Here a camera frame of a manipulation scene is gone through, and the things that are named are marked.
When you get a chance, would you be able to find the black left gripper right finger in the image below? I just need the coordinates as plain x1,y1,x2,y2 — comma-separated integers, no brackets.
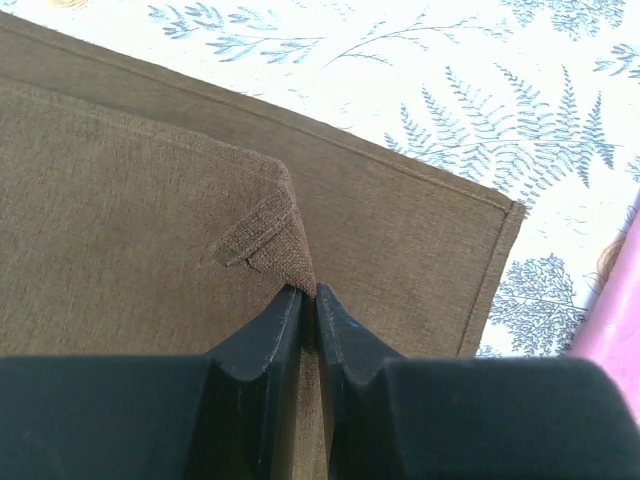
316,284,639,479

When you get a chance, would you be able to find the brown cloth napkin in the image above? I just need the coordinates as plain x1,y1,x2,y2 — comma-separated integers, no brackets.
1,14,524,479

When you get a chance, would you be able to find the floral tablecloth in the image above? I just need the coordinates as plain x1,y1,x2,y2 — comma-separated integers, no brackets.
1,0,639,356

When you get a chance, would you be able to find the pink floral placemat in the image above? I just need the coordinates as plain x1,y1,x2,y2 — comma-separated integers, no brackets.
570,215,639,419

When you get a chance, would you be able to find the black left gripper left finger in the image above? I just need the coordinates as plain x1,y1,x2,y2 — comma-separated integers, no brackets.
1,287,304,479

